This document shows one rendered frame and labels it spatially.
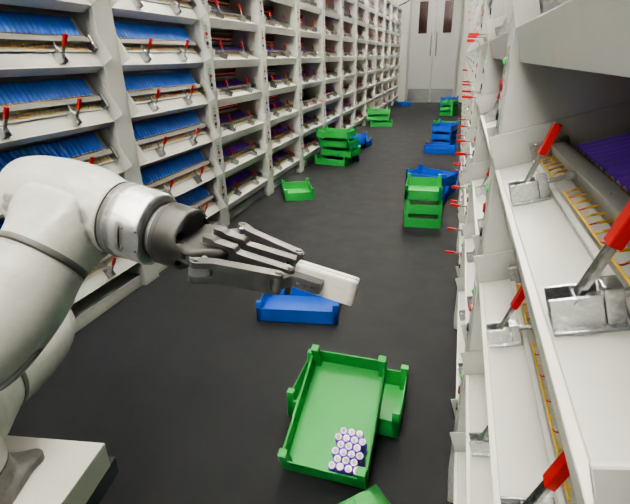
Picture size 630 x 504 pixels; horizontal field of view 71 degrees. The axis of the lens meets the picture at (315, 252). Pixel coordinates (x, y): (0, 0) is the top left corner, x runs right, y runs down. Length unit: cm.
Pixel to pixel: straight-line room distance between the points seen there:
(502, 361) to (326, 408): 68
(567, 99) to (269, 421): 100
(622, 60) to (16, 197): 56
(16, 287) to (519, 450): 52
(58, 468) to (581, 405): 84
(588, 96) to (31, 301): 73
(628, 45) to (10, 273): 53
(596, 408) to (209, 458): 105
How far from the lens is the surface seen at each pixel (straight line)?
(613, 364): 29
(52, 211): 57
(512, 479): 48
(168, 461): 125
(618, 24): 28
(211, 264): 47
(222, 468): 120
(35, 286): 55
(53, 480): 94
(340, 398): 122
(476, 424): 81
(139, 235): 53
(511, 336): 65
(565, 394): 27
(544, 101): 73
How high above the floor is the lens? 89
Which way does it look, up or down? 24 degrees down
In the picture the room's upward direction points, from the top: 1 degrees counter-clockwise
